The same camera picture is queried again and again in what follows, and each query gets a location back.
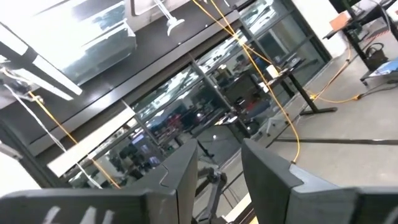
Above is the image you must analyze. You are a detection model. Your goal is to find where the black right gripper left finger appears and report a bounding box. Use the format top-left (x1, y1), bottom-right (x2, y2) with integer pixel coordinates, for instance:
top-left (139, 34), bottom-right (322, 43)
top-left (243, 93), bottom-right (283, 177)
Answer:
top-left (0, 139), bottom-right (198, 224)

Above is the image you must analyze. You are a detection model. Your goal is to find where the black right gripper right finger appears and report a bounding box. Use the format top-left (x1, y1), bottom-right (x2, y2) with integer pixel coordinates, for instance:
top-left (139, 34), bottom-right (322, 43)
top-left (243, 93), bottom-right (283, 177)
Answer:
top-left (241, 139), bottom-right (398, 224)

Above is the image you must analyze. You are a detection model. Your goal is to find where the person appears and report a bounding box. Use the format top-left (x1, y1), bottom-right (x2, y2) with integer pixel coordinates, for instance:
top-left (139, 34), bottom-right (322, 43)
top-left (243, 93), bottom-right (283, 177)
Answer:
top-left (247, 93), bottom-right (272, 124)

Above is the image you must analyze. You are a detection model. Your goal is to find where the black standing desk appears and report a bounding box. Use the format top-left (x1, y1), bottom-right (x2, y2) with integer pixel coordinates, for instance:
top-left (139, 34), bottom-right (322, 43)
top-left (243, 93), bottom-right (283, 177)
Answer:
top-left (264, 58), bottom-right (338, 116)

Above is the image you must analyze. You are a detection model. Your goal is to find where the black bag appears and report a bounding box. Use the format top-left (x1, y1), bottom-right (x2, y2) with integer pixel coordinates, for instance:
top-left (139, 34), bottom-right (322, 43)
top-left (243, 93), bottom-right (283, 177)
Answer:
top-left (365, 42), bottom-right (389, 71)

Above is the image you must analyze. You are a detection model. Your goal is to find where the black desk with orange top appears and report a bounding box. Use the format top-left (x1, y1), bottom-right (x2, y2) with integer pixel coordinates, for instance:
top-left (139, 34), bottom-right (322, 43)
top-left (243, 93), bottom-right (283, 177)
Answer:
top-left (323, 0), bottom-right (398, 85)

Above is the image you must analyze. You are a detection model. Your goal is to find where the white hanging fixture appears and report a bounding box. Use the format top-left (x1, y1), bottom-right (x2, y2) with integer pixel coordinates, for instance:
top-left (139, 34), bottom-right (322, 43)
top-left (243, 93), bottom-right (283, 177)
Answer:
top-left (154, 0), bottom-right (186, 37)

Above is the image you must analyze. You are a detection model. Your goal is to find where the yellow hanging cable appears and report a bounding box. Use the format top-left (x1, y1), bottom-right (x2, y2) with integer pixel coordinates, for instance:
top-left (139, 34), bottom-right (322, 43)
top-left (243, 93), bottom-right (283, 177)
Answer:
top-left (27, 91), bottom-right (121, 189)

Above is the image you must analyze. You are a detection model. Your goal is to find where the yellow floor cable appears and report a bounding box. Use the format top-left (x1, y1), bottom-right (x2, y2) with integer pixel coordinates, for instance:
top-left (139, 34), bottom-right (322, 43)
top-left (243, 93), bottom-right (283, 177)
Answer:
top-left (306, 30), bottom-right (362, 104)

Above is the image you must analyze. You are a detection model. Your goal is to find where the yellow extension cable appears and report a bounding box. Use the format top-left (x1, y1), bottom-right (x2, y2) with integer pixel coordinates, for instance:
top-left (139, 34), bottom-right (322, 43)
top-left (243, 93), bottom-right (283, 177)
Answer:
top-left (191, 0), bottom-right (301, 164)

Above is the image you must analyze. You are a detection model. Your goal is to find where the white hanging cable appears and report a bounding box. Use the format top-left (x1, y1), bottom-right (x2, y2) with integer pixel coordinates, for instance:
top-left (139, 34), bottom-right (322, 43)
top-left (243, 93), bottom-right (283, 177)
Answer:
top-left (0, 67), bottom-right (103, 189)

